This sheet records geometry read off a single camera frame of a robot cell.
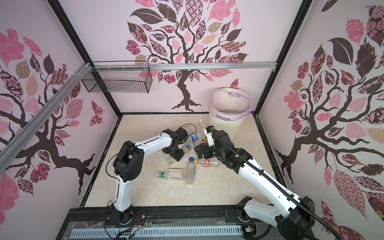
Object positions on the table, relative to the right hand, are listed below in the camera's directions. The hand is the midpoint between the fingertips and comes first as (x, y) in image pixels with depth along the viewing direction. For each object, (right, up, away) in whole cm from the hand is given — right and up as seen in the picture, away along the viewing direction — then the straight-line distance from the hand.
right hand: (202, 144), depth 75 cm
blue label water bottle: (-8, -5, +20) cm, 22 cm away
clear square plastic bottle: (-7, -18, +14) cm, 24 cm away
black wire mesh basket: (-52, +42, +19) cm, 70 cm away
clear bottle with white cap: (+1, +11, +38) cm, 40 cm away
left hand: (-18, -10, +18) cm, 27 cm away
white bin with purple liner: (+21, +21, +29) cm, 42 cm away
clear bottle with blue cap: (-4, +2, +25) cm, 25 cm away
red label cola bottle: (+4, -13, +12) cm, 18 cm away
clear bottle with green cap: (-14, -20, +12) cm, 27 cm away
